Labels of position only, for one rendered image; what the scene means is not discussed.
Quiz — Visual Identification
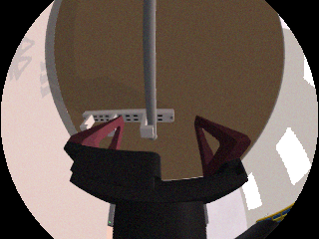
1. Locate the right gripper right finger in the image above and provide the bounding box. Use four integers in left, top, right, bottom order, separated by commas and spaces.
194, 116, 251, 176

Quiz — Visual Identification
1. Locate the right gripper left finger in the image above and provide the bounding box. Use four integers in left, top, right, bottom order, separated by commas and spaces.
68, 116, 125, 150

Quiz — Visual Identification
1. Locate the grey metal tube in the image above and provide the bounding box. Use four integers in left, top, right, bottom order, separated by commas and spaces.
143, 0, 157, 140

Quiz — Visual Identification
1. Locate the dark brown wall panel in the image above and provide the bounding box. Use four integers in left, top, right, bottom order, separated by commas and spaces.
45, 0, 285, 180

